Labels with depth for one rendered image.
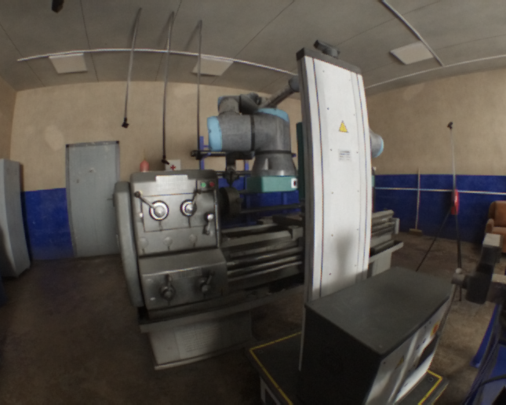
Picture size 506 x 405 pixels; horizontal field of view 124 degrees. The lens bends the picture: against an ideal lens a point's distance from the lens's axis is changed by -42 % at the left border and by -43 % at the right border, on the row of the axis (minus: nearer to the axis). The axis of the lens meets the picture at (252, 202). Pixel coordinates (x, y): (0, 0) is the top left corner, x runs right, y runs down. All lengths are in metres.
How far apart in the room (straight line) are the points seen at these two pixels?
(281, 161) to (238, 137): 0.18
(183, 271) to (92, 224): 3.55
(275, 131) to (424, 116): 5.02
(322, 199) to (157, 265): 0.96
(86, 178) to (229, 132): 4.04
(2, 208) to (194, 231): 3.42
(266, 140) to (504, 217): 4.52
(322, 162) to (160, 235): 0.99
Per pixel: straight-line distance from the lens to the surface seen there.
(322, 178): 0.88
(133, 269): 1.47
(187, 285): 1.40
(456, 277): 0.81
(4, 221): 4.25
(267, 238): 1.71
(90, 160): 4.73
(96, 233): 4.76
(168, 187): 1.40
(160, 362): 1.81
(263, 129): 0.90
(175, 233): 1.43
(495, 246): 0.71
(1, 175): 4.24
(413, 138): 5.74
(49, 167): 5.02
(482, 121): 5.41
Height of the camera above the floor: 1.25
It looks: 5 degrees down
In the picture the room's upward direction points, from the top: 2 degrees counter-clockwise
